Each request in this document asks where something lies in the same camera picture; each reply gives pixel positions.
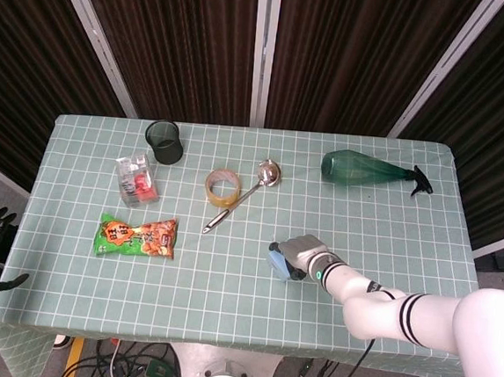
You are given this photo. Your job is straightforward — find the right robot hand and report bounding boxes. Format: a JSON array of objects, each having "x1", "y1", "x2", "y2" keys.
[{"x1": 266, "y1": 229, "x2": 333, "y2": 286}]

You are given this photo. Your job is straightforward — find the green orange snack bag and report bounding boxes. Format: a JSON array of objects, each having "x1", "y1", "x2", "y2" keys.
[{"x1": 92, "y1": 211, "x2": 180, "y2": 262}]

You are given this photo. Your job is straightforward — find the blue sponge block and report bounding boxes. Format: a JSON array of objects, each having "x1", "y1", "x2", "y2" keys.
[{"x1": 264, "y1": 248, "x2": 305, "y2": 285}]

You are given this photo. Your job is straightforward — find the red item in box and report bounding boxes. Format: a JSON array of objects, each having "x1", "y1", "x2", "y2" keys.
[{"x1": 130, "y1": 170, "x2": 157, "y2": 204}]

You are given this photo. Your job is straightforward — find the yellowish packing tape roll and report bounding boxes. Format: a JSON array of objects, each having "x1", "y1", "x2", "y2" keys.
[{"x1": 202, "y1": 166, "x2": 242, "y2": 209}]

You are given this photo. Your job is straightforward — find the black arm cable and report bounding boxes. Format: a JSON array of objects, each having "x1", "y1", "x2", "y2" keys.
[{"x1": 335, "y1": 336, "x2": 376, "y2": 377}]

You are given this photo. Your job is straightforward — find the black mesh pen holder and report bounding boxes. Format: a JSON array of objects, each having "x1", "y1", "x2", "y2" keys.
[{"x1": 142, "y1": 119, "x2": 187, "y2": 167}]

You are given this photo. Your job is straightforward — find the stainless steel ladle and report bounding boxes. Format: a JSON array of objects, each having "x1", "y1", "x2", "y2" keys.
[{"x1": 201, "y1": 154, "x2": 283, "y2": 241}]

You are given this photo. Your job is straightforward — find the black floor cable bundle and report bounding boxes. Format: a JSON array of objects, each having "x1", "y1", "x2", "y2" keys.
[{"x1": 60, "y1": 334, "x2": 189, "y2": 377}]

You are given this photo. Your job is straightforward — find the green checkered tablecloth table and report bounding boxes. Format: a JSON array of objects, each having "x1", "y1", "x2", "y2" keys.
[{"x1": 0, "y1": 105, "x2": 492, "y2": 377}]

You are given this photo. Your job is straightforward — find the green circuit board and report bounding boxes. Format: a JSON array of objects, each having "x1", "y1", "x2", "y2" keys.
[{"x1": 145, "y1": 359, "x2": 172, "y2": 377}]

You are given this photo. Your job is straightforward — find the white partition frame post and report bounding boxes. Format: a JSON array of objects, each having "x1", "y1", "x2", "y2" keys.
[
  {"x1": 0, "y1": 154, "x2": 35, "y2": 200},
  {"x1": 387, "y1": 0, "x2": 504, "y2": 148},
  {"x1": 471, "y1": 236, "x2": 504, "y2": 261},
  {"x1": 245, "y1": 0, "x2": 282, "y2": 129},
  {"x1": 36, "y1": 0, "x2": 150, "y2": 119}
]

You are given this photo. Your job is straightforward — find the green plastic spray bottle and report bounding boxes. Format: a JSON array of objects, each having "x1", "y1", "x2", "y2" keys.
[{"x1": 319, "y1": 147, "x2": 436, "y2": 199}]

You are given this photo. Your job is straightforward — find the clear plastic box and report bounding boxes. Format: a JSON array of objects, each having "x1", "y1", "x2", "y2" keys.
[{"x1": 111, "y1": 149, "x2": 164, "y2": 211}]

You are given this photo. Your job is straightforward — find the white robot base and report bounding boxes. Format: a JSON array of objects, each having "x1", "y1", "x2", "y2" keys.
[{"x1": 170, "y1": 341, "x2": 286, "y2": 377}]

